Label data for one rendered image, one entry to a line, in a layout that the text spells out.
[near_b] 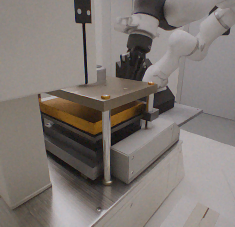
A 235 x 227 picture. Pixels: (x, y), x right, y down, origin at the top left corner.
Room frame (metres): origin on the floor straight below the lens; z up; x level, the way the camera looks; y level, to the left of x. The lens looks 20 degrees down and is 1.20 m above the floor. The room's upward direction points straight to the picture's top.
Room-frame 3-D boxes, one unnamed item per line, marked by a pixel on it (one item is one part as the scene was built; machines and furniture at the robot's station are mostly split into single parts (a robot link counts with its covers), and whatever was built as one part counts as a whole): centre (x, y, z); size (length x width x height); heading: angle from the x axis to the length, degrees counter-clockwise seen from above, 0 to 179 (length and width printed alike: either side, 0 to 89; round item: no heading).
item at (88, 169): (0.49, 0.03, 0.97); 0.30 x 0.22 x 0.08; 139
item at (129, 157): (0.41, -0.09, 0.96); 0.25 x 0.05 x 0.07; 139
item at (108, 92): (0.44, 0.10, 1.08); 0.31 x 0.24 x 0.13; 49
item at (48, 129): (0.45, 0.06, 0.98); 0.20 x 0.17 x 0.03; 49
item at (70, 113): (0.46, 0.07, 1.07); 0.22 x 0.17 x 0.10; 49
